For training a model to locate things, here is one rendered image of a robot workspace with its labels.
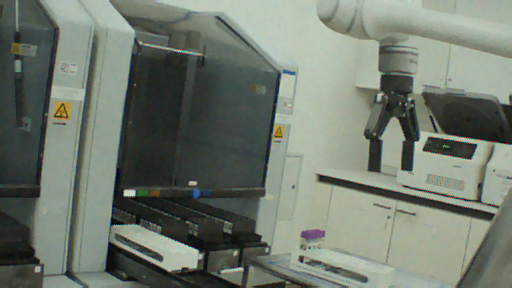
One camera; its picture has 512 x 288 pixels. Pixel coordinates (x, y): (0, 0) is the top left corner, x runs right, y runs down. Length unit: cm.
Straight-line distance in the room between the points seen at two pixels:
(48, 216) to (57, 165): 14
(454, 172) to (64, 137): 256
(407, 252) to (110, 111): 253
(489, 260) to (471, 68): 310
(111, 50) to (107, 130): 22
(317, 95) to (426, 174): 92
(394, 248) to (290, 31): 149
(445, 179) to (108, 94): 245
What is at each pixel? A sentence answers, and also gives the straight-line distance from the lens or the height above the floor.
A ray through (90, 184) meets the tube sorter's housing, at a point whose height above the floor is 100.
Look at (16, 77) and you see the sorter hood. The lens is 157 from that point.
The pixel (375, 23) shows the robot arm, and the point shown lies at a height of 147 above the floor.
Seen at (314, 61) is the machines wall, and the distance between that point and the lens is 409.
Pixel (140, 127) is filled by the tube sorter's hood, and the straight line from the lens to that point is 178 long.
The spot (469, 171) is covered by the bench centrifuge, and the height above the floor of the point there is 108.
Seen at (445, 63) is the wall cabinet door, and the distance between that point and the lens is 412.
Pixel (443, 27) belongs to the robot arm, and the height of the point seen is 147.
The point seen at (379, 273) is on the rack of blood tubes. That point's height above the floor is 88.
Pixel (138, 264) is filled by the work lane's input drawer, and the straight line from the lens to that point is 172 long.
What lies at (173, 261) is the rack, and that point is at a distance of 165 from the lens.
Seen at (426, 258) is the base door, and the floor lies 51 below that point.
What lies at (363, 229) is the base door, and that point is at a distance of 403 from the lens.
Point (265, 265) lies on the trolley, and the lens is 183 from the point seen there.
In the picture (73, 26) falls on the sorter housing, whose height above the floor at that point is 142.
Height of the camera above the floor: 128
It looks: 3 degrees down
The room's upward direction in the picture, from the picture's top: 8 degrees clockwise
